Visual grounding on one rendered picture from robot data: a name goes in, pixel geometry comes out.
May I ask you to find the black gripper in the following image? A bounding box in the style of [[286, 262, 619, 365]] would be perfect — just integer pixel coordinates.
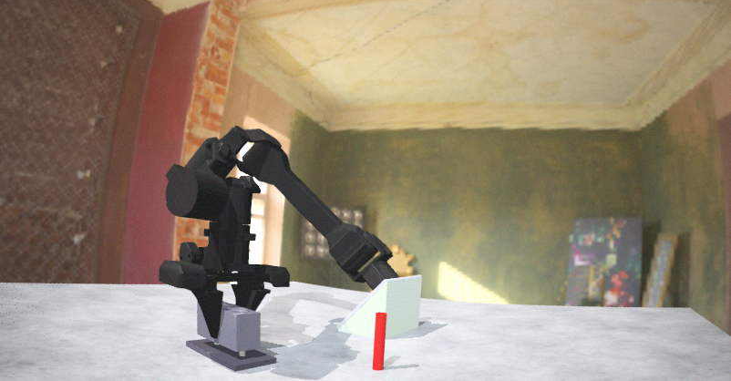
[[159, 221, 290, 339]]

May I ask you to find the red peg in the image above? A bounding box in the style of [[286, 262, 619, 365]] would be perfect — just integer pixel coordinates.
[[373, 313, 387, 370]]

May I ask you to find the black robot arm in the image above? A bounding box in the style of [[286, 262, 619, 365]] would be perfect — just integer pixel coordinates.
[[165, 126, 400, 291]]

